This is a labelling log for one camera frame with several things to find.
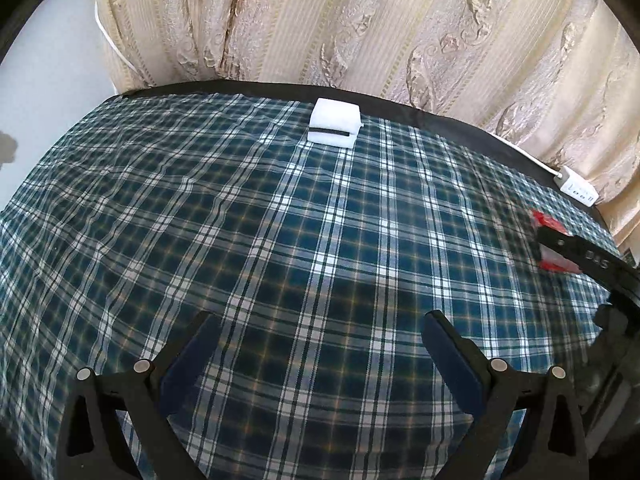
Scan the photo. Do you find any small white sponge black stripe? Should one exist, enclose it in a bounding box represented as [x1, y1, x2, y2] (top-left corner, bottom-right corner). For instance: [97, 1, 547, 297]
[307, 97, 362, 148]

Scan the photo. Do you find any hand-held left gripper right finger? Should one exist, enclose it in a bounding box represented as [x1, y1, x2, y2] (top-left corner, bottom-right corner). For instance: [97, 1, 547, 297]
[422, 310, 591, 480]

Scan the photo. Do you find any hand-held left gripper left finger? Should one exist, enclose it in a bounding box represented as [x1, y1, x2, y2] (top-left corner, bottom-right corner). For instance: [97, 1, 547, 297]
[55, 310, 221, 480]

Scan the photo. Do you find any red and white packet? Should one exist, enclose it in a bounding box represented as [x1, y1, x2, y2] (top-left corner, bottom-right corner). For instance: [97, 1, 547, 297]
[529, 210, 583, 275]

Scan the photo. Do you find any person's right hand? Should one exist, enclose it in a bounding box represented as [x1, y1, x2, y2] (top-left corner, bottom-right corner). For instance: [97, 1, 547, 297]
[592, 305, 631, 401]

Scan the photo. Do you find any blue plaid tablecloth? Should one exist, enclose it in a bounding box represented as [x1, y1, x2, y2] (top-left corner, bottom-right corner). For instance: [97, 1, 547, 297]
[0, 91, 626, 480]

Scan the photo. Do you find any white power strip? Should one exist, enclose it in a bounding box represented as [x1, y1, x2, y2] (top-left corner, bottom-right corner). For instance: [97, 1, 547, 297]
[557, 165, 598, 207]

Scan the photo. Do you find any white wall cable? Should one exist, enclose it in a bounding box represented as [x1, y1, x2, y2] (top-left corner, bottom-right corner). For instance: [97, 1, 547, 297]
[94, 0, 138, 78]

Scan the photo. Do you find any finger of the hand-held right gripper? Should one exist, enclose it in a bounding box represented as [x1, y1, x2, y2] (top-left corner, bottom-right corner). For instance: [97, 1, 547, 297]
[534, 229, 640, 306]

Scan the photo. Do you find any beige patterned curtain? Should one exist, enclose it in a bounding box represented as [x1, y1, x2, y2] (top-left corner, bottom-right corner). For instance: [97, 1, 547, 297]
[92, 0, 640, 256]

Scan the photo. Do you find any white power strip cable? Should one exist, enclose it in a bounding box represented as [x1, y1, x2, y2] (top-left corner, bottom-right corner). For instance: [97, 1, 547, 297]
[495, 132, 563, 178]

